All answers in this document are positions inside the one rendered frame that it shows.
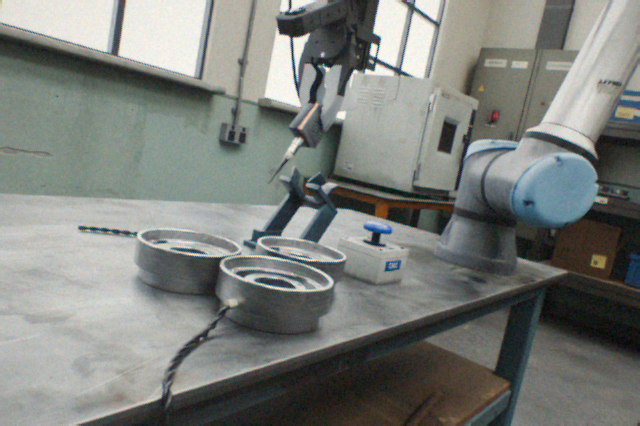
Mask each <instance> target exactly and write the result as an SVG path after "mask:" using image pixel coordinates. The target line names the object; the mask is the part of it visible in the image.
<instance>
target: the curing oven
mask: <svg viewBox="0 0 640 426"><path fill-rule="evenodd" d="M350 89H351V90H352V92H353V93H354V94H355V96H356V97H357V105H356V107H355V109H354V110H352V111H346V115H345V120H344V125H343V130H342V134H341V139H340V144H339V149H338V154H337V159H336V164H335V169H334V175H337V176H341V178H340V182H345V178H348V179H353V180H357V181H361V182H365V183H369V184H374V185H378V186H386V187H391V188H395V189H398V190H402V191H404V192H403V195H402V196H403V197H408V198H409V195H410V192H413V193H423V194H432V195H441V196H444V198H443V200H445V201H448V199H449V197H456V196H457V191H458V187H459V184H460V179H461V175H462V171H463V166H464V164H463V162H464V158H465V157H466V154H467V150H468V145H469V141H470V137H471V133H472V129H473V125H474V121H475V116H476V112H477V108H478V103H479V101H478V100H476V99H474V98H472V97H469V96H467V95H465V94H463V93H461V92H459V91H457V90H455V89H453V88H451V87H449V86H448V85H446V84H444V83H443V82H440V81H436V80H432V79H423V78H411V77H397V76H384V75H370V74H357V73H353V76H352V80H351V85H350Z"/></svg>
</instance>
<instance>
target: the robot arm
mask: <svg viewBox="0 0 640 426"><path fill-rule="evenodd" d="M379 4H380V0H316V1H313V2H311V3H308V4H305V5H303V6H300V7H296V8H292V9H288V10H286V11H284V13H283V14H280V15H277V16H275V18H276V23H277V28H278V33H279V35H287V36H289V37H291V38H299V37H302V36H305V35H307V34H309V35H308V37H307V40H306V41H304V46H303V49H302V52H301V54H300V57H299V61H298V67H297V85H298V91H299V101H300V107H301V109H302V108H303V107H304V106H305V104H306V103H311V104H315V103H318V104H319V105H320V107H321V106H322V105H323V109H322V112H321V114H320V122H321V127H322V131H323V132H328V130H329V129H330V127H331V126H332V125H333V123H334V121H335V120H336V118H337V116H338V113H339V112H346V111H352V110H354V109H355V107H356V105H357V97H356V96H355V94H354V93H353V92H352V90H351V89H350V79H351V76H352V74H353V72H354V71H356V72H361V71H362V70H363V66H364V65H365V67H364V69H366V70H368V71H371V72H373V73H375V70H376V65H377V60H378V55H379V50H380V45H381V41H382V36H380V35H378V34H376V33H375V32H374V29H375V24H376V19H377V14H378V9H379ZM368 44H369V47H368ZM372 44H374V45H376V46H377V49H376V54H375V59H374V64H373V63H371V62H369V61H370V53H371V48H372ZM367 49H368V52H367ZM366 53H367V57H366ZM321 64H324V66H319V67H318V65H321ZM639 64H640V0H608V1H607V3H606V4H605V6H604V8H603V10H602V12H601V14H600V15H599V17H598V19H597V21H596V23H595V25H594V28H593V30H592V32H591V33H590V35H589V37H588V38H587V40H586V42H585V44H584V46H583V48H582V49H581V51H580V53H579V55H578V57H577V59H576V60H575V62H574V64H573V66H572V68H571V70H570V72H569V73H568V75H567V77H566V79H565V81H564V83H562V85H561V87H560V89H559V91H558V93H557V94H556V96H555V98H554V100H553V102H552V104H551V106H550V107H549V109H548V111H547V113H546V117H545V118H544V120H543V122H542V124H541V125H540V126H539V127H536V128H533V129H530V130H527V131H526V133H525V134H524V135H523V137H522V139H521V141H520V142H514V141H507V140H493V139H486V140H478V141H475V142H473V143H472V144H471V145H470V146H469V148H468V151H467V155H466V157H465V158H464V162H463V164H464V166H463V171H462V175H461V179H460V184H459V187H458V191H457V196H456V200H455V204H454V208H453V213H452V217H451V219H450V221H449V223H448V226H447V228H446V229H445V231H444V233H443V234H442V236H441V237H440V239H439V240H438V241H437V244H436V248H435V252H434V254H435V255H436V256H437V257H439V258H440V259H443V260H445V261H447V262H449V263H452V264H455V265H458V266H461V267H464V268H468V269H472V270H476V271H480V272H485V273H490V274H497V275H506V276H510V275H514V274H515V270H516V266H517V256H516V244H515V228H516V224H517V220H518V221H521V222H523V223H525V224H527V225H529V226H533V227H543V228H548V229H555V228H561V227H565V226H568V225H570V224H572V223H574V222H576V221H578V220H579V219H580V218H582V217H583V216H584V215H585V214H586V213H587V212H588V210H589V209H590V208H591V206H592V205H593V203H594V199H595V196H596V193H597V187H598V185H596V184H595V181H596V180H597V176H596V173H595V171H594V166H595V164H596V162H597V160H598V158H597V155H596V153H595V147H594V146H595V142H596V140H597V138H598V137H599V135H600V134H601V132H602V130H603V128H604V127H605V125H606V123H607V121H608V119H609V118H610V116H611V114H612V112H613V110H614V109H615V107H616V105H617V103H618V101H619V99H620V98H621V96H622V94H623V92H624V90H625V89H626V87H627V85H628V83H629V82H630V81H631V79H632V77H633V75H634V73H635V71H636V70H637V68H638V66H639ZM325 68H328V69H330V70H329V71H328V72H327V71H326V69H325ZM325 84H326V86H325ZM322 100H323V101H322Z"/></svg>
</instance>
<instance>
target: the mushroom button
mask: <svg viewBox="0 0 640 426"><path fill-rule="evenodd" d="M363 229H364V230H367V231H369V232H372V237H371V240H372V241H376V242H380V238H381V234H383V235H392V233H393V229H392V227H390V226H389V225H387V224H384V223H380V222H375V221H368V222H365V223H364V224H363Z"/></svg>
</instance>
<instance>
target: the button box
mask: <svg viewBox="0 0 640 426"><path fill-rule="evenodd" d="M337 250H339V251H341V252H343V253H344V254H345V256H346V260H345V269H344V274H346V275H348V276H351V277H353V278H356V279H359V280H361V281H364V282H366V283H369V284H372V285H374V286H377V285H383V284H389V283H395V282H399V281H402V276H403V272H404V267H405V263H406V258H407V254H408V249H405V248H403V247H399V246H396V245H393V244H390V243H387V242H385V241H382V240H380V242H376V241H372V240H371V238H369V237H362V238H340V239H339V244H338V249H337Z"/></svg>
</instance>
